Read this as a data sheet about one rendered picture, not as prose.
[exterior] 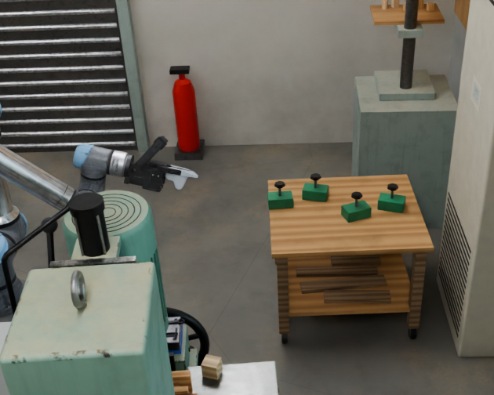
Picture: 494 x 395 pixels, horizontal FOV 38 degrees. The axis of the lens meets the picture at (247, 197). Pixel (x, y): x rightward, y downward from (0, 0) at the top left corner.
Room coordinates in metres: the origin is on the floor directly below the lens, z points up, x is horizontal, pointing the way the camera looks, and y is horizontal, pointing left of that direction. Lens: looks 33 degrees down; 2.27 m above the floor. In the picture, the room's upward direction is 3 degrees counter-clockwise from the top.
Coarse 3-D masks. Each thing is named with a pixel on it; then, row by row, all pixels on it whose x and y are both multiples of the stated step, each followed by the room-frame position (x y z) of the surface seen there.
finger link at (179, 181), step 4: (172, 168) 1.80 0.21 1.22; (184, 172) 1.79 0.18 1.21; (188, 172) 1.80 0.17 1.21; (192, 172) 1.81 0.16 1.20; (168, 176) 1.80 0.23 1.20; (172, 176) 1.80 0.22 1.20; (176, 176) 1.80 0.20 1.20; (180, 176) 1.79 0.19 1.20; (184, 176) 1.79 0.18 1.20; (188, 176) 1.79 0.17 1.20; (192, 176) 1.80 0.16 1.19; (196, 176) 1.80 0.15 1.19; (172, 180) 1.79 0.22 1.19; (176, 180) 1.79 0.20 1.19; (180, 180) 1.79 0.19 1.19; (184, 180) 1.79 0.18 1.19; (176, 184) 1.79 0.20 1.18; (180, 184) 1.79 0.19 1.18; (176, 188) 1.78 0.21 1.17; (180, 188) 1.78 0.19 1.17
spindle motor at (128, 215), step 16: (112, 192) 1.24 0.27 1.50; (128, 192) 1.23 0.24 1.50; (112, 208) 1.17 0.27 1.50; (128, 208) 1.17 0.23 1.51; (144, 208) 1.17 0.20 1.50; (64, 224) 1.13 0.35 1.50; (112, 224) 1.12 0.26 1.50; (128, 224) 1.12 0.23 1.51; (144, 224) 1.12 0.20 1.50; (128, 240) 1.09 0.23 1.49; (144, 240) 1.11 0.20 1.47; (144, 256) 1.11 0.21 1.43; (160, 272) 1.16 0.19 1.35; (160, 288) 1.14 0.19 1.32
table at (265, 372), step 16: (192, 352) 1.41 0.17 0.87; (192, 368) 1.32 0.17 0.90; (224, 368) 1.31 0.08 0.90; (240, 368) 1.31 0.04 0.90; (256, 368) 1.30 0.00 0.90; (272, 368) 1.30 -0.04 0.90; (192, 384) 1.26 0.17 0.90; (208, 384) 1.26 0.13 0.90; (224, 384) 1.26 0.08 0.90; (240, 384) 1.25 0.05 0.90; (256, 384) 1.25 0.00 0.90; (272, 384) 1.25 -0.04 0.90
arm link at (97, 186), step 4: (84, 176) 1.82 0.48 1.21; (104, 176) 1.83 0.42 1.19; (80, 180) 1.84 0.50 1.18; (84, 180) 1.82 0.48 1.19; (88, 180) 1.81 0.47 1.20; (92, 180) 1.81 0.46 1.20; (96, 180) 1.81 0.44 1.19; (100, 180) 1.82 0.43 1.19; (104, 180) 1.84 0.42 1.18; (80, 184) 1.82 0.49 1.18; (84, 184) 1.80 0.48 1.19; (88, 184) 1.80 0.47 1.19; (92, 184) 1.80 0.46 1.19; (96, 184) 1.81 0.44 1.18; (100, 184) 1.82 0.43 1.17; (104, 184) 1.84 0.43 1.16; (80, 188) 1.79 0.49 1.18; (84, 188) 1.78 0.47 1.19; (88, 188) 1.78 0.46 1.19; (92, 188) 1.78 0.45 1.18; (96, 188) 1.79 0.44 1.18; (100, 188) 1.81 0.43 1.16; (104, 188) 1.84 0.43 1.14; (96, 192) 1.78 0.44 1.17
